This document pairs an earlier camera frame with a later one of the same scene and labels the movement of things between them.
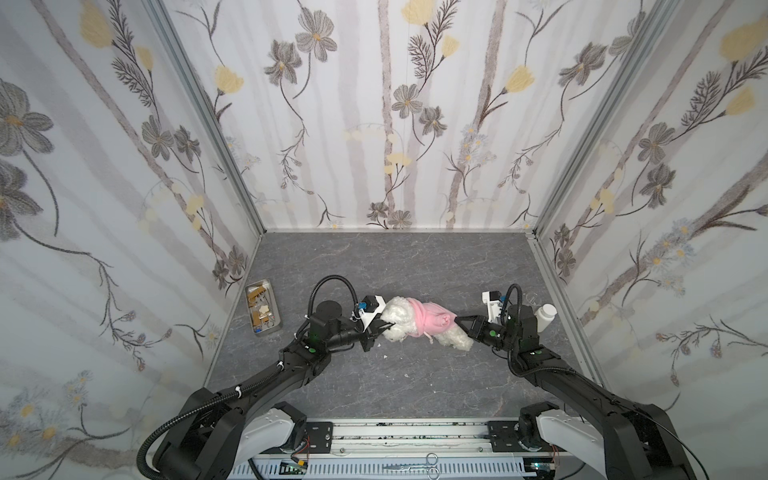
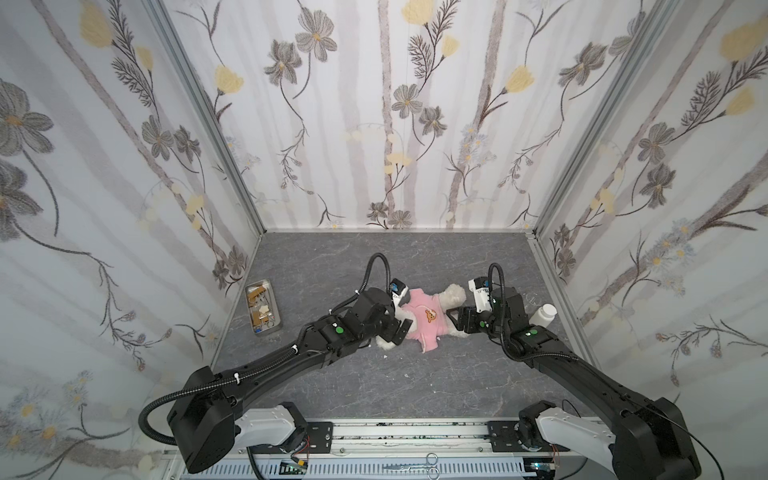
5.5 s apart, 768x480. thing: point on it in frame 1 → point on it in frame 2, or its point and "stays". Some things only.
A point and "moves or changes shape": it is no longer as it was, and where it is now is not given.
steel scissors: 431,461 stays
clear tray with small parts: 263,308 stays
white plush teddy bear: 399,311 moves or changes shape
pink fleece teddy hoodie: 430,318 moves or changes shape
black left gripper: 368,334 → 397,318
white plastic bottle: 544,316 stays
